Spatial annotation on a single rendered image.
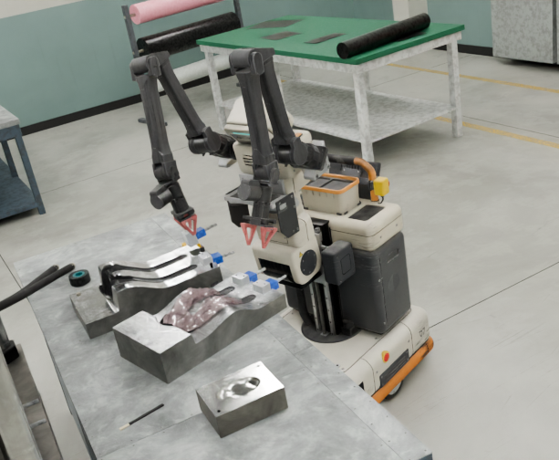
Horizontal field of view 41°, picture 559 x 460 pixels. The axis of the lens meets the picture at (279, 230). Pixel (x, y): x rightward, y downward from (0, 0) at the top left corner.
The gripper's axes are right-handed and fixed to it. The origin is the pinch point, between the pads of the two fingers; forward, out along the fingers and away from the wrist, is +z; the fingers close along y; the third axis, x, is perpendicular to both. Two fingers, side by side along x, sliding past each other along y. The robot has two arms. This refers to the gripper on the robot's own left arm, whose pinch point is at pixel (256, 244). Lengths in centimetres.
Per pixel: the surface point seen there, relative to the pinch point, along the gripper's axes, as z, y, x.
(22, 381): 52, -40, -57
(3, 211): 34, -382, 131
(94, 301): 29, -48, -27
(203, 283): 17.4, -20.3, -1.8
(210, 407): 38, 34, -49
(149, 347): 31, 1, -43
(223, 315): 21.3, 8.0, -20.2
